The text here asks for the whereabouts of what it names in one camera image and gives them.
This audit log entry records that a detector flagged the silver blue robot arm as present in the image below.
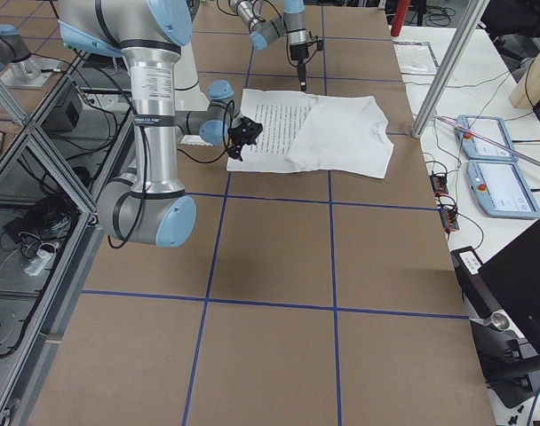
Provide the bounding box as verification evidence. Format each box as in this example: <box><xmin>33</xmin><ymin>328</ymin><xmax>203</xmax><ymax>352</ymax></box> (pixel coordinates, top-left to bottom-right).
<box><xmin>58</xmin><ymin>1</ymin><xmax>263</xmax><ymax>249</ymax></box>
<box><xmin>216</xmin><ymin>0</ymin><xmax>322</xmax><ymax>92</ymax></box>

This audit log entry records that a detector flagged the blue teach pendant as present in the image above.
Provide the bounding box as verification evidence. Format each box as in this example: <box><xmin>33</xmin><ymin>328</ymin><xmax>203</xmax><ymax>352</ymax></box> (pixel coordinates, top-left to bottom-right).
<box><xmin>466</xmin><ymin>160</ymin><xmax>540</xmax><ymax>219</ymax></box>
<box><xmin>456</xmin><ymin>114</ymin><xmax>518</xmax><ymax>162</ymax></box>

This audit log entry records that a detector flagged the grey electrical box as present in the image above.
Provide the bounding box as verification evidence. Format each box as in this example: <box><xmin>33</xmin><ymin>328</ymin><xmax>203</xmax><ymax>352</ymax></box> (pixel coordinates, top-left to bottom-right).
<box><xmin>42</xmin><ymin>85</ymin><xmax>83</xmax><ymax>132</ymax></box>

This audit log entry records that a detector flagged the orange black circuit module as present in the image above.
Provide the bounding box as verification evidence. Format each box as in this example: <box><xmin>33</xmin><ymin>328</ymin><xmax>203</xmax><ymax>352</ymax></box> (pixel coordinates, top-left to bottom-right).
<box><xmin>430</xmin><ymin>173</ymin><xmax>449</xmax><ymax>196</ymax></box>

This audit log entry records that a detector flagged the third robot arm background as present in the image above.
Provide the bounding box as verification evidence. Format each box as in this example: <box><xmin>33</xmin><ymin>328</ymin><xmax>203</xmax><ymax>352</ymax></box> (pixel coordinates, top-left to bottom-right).
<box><xmin>0</xmin><ymin>24</ymin><xmax>49</xmax><ymax>89</ymax></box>

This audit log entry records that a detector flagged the aluminium profile frame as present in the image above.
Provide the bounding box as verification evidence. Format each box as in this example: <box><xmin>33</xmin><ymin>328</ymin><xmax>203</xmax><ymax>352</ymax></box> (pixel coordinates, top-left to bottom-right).
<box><xmin>0</xmin><ymin>53</ymin><xmax>131</xmax><ymax>425</ymax></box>

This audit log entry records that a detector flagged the white long-sleeve printed shirt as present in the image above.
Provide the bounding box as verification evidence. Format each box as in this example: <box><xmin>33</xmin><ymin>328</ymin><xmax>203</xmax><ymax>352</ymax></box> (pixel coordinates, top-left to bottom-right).
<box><xmin>226</xmin><ymin>89</ymin><xmax>393</xmax><ymax>179</ymax></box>

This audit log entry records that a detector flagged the wooden beam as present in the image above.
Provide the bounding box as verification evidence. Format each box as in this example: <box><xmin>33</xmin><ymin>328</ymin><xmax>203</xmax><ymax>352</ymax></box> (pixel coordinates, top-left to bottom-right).
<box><xmin>508</xmin><ymin>0</ymin><xmax>540</xmax><ymax>110</ymax></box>

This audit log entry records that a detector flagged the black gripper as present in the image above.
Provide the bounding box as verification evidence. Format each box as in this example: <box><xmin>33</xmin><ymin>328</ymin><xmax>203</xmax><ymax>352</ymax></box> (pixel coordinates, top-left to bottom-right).
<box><xmin>227</xmin><ymin>116</ymin><xmax>263</xmax><ymax>161</ymax></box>
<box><xmin>288</xmin><ymin>41</ymin><xmax>309</xmax><ymax>91</ymax></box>

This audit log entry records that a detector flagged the lower blue teach pendant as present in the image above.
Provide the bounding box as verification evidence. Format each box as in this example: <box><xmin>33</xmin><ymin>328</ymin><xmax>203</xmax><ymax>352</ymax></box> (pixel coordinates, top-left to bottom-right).
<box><xmin>466</xmin><ymin>160</ymin><xmax>540</xmax><ymax>219</ymax></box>

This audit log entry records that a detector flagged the red fire extinguisher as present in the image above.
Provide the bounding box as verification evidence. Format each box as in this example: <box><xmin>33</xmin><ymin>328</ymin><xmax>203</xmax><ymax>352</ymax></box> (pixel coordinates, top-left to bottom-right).
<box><xmin>391</xmin><ymin>0</ymin><xmax>411</xmax><ymax>37</ymax></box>

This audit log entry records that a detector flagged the aluminium frame post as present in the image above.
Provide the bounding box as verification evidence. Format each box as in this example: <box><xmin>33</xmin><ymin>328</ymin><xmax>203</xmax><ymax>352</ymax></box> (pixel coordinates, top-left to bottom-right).
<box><xmin>411</xmin><ymin>0</ymin><xmax>489</xmax><ymax>138</ymax></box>

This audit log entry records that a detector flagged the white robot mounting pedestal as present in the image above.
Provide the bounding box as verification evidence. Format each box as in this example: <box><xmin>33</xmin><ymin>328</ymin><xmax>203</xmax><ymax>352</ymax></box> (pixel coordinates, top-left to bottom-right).
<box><xmin>174</xmin><ymin>43</ymin><xmax>210</xmax><ymax>128</ymax></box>

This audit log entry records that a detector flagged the white power strip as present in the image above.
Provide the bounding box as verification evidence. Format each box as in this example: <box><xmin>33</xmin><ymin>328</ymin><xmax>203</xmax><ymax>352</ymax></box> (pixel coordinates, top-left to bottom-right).
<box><xmin>24</xmin><ymin>246</ymin><xmax>56</xmax><ymax>277</ymax></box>

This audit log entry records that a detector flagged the upper blue teach pendant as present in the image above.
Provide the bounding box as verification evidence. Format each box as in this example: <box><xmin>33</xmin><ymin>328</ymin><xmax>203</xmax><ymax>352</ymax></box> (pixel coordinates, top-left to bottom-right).
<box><xmin>456</xmin><ymin>114</ymin><xmax>518</xmax><ymax>162</ymax></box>

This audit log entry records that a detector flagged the clear plastic garment bag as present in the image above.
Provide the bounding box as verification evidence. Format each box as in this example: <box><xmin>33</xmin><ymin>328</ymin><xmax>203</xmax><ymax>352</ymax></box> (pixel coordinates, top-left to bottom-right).
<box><xmin>393</xmin><ymin>41</ymin><xmax>439</xmax><ymax>75</ymax></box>

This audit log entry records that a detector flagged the black laptop computer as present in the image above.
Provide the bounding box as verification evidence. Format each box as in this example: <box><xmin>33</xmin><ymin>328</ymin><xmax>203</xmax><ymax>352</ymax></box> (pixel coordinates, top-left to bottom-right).
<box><xmin>479</xmin><ymin>219</ymin><xmax>540</xmax><ymax>353</ymax></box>

